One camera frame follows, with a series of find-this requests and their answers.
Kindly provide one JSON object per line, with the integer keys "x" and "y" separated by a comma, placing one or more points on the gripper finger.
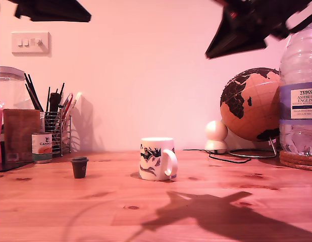
{"x": 247, "y": 43}
{"x": 221, "y": 32}
{"x": 40, "y": 12}
{"x": 70, "y": 7}

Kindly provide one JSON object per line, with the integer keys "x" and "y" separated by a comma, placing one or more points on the white mug with blue print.
{"x": 152, "y": 166}

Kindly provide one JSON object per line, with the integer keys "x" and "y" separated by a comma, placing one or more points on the dark brown coffee capsule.
{"x": 79, "y": 167}

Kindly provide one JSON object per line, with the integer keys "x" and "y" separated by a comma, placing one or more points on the large clear water bottle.
{"x": 297, "y": 75}

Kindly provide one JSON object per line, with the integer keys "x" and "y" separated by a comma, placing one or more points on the cork globe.
{"x": 259, "y": 108}

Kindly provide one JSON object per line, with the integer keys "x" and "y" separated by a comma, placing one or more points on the black chopstick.
{"x": 36, "y": 92}
{"x": 32, "y": 92}
{"x": 31, "y": 97}

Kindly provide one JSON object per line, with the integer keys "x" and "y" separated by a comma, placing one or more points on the thin black stick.
{"x": 62, "y": 91}
{"x": 48, "y": 99}

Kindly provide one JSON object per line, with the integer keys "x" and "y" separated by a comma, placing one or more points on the glass jar with metal lid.
{"x": 7, "y": 88}

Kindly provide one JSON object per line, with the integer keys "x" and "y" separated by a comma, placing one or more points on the dark wooden utensil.
{"x": 55, "y": 102}

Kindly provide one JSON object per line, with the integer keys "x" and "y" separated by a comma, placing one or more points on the white-tipped utensil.
{"x": 77, "y": 99}

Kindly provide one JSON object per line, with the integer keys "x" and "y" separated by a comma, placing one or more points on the white round-headed device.
{"x": 216, "y": 131}

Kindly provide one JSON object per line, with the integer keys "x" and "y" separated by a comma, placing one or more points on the red pencil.
{"x": 67, "y": 104}

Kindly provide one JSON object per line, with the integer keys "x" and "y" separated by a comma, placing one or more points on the round cork coaster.
{"x": 297, "y": 161}
{"x": 297, "y": 154}
{"x": 302, "y": 168}

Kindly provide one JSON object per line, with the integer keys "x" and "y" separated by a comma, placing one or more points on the white pet food can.
{"x": 42, "y": 148}

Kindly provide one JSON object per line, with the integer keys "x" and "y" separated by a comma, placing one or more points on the white wall switch plate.
{"x": 45, "y": 37}

